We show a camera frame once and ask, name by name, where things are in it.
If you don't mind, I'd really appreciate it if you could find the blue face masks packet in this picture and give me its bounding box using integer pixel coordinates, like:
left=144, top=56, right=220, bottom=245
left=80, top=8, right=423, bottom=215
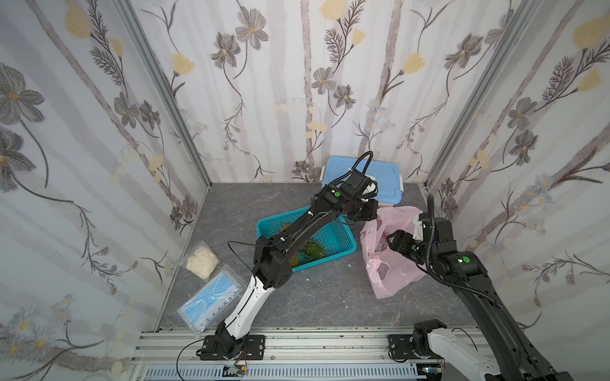
left=177, top=266, right=246, bottom=334

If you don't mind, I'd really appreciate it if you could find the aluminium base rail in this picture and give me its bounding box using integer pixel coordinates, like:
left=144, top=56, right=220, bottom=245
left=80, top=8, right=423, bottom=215
left=125, top=326, right=500, bottom=380

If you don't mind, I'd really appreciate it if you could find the pink plastic bag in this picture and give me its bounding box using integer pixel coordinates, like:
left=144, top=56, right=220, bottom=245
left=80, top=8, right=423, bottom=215
left=360, top=206, right=424, bottom=299

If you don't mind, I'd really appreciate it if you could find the white storage box blue lid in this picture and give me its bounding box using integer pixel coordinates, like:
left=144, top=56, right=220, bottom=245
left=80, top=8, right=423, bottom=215
left=321, top=157, right=403, bottom=206

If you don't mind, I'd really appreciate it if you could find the white cotton packet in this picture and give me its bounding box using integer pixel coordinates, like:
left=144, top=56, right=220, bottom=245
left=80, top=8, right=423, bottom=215
left=180, top=240, right=220, bottom=281

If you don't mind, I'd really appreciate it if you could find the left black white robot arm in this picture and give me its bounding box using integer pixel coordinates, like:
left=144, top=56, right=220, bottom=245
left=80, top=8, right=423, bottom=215
left=196, top=151, right=378, bottom=360

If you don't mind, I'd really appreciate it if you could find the pineapple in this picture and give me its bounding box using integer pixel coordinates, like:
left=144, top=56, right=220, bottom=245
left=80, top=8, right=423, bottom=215
left=289, top=239, right=327, bottom=268

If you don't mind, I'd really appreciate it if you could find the teal plastic basket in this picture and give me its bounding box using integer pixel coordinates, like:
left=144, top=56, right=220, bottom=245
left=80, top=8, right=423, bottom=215
left=255, top=207, right=357, bottom=272

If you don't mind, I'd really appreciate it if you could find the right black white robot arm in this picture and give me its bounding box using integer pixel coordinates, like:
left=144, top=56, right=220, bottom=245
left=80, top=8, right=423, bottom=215
left=386, top=195, right=572, bottom=380

